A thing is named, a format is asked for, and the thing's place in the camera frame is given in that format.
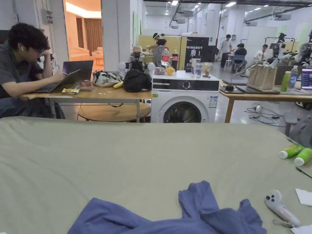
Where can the white washing machine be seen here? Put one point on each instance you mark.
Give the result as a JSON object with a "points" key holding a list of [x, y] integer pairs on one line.
{"points": [[185, 102]]}

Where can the bed with pale green sheet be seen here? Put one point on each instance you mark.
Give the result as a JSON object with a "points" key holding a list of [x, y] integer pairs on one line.
{"points": [[121, 156]]}

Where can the blue shirt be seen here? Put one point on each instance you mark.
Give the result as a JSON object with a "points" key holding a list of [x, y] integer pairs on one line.
{"points": [[199, 214]]}

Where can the green bottle with white cap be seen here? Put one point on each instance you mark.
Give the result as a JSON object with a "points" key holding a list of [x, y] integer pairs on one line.
{"points": [[303, 157], [291, 151]]}

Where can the white humanoid robot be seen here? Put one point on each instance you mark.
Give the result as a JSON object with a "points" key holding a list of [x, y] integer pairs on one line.
{"points": [[280, 51]]}

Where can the white hand controller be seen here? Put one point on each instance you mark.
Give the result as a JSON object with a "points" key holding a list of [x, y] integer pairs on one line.
{"points": [[280, 207]]}

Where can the white paper sheet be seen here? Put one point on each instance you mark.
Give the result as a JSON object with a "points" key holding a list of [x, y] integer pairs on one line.
{"points": [[303, 229], [304, 196]]}

